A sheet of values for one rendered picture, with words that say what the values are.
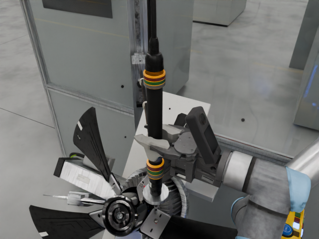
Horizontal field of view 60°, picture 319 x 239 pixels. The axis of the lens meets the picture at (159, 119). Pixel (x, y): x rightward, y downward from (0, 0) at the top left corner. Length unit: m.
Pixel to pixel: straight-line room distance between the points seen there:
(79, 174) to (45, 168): 1.77
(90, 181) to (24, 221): 1.49
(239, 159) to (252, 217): 0.11
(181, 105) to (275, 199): 0.62
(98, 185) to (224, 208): 0.98
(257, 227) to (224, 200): 1.23
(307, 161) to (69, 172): 0.84
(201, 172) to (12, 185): 2.40
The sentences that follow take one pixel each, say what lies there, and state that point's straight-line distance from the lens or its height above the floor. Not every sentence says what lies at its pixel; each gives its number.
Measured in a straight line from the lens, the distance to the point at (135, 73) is 1.18.
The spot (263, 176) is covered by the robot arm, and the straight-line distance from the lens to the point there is 0.56.
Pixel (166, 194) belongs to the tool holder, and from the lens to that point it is 0.76.
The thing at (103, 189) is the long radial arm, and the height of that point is 1.11.
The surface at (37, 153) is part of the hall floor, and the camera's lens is 3.09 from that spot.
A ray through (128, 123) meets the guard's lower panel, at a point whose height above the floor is 0.90.
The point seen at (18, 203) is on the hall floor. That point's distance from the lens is 2.69.
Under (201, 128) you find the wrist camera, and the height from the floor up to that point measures 1.60.
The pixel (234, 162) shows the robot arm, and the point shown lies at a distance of 0.57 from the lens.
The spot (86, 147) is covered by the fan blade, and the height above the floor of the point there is 1.28.
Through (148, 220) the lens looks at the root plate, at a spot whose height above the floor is 1.19.
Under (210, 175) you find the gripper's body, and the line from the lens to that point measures 0.61.
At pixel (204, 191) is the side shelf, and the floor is 0.86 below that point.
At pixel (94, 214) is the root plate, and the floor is 1.16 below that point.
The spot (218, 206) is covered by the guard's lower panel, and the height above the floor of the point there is 0.47.
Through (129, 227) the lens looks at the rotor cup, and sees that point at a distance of 0.85.
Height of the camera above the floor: 1.92
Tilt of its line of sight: 36 degrees down
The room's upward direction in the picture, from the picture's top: straight up
